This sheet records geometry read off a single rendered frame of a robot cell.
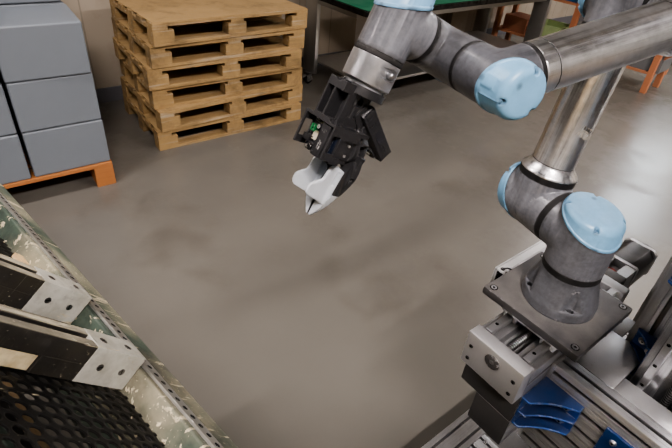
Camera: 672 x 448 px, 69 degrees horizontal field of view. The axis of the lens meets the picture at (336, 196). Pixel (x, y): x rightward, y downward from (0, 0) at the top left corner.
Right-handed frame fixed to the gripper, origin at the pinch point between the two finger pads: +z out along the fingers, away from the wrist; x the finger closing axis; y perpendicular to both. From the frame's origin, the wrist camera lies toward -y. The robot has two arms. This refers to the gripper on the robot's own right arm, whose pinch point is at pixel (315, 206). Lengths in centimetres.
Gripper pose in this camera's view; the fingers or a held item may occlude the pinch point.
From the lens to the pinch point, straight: 76.8
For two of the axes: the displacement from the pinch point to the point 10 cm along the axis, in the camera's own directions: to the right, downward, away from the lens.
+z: -4.3, 8.7, 2.4
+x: 6.0, 4.8, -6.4
